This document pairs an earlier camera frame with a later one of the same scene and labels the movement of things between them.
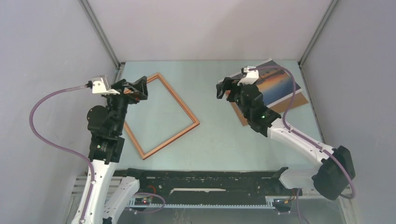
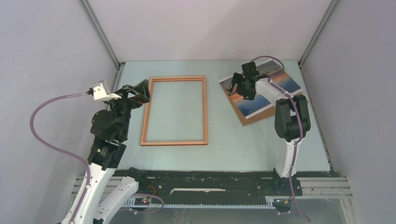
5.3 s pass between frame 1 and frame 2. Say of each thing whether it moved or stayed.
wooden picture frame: moved
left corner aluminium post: stayed
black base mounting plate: stayed
